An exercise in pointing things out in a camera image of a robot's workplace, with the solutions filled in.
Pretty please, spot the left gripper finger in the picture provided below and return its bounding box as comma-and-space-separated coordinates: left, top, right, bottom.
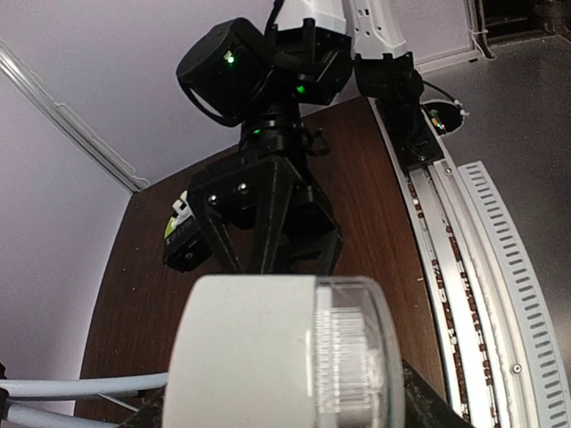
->
401, 359, 473, 428

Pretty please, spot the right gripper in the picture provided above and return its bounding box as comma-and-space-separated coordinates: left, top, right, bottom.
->
162, 119, 343, 275

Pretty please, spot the white metronome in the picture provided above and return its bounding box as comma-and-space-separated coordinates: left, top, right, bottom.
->
162, 275, 405, 427

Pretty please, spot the light blue music stand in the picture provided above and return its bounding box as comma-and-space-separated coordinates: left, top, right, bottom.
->
1, 373, 169, 427

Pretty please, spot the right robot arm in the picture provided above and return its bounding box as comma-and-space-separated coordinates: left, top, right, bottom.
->
162, 1, 426, 275

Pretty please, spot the green plate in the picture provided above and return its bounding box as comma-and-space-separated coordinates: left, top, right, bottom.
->
164, 190, 193, 239

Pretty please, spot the front aluminium rail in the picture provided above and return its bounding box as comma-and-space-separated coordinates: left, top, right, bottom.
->
396, 152, 570, 427

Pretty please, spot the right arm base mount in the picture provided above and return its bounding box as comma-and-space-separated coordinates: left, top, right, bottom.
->
376, 100, 468, 173

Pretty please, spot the right aluminium frame post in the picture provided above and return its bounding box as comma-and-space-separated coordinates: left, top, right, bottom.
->
1, 41, 150, 193

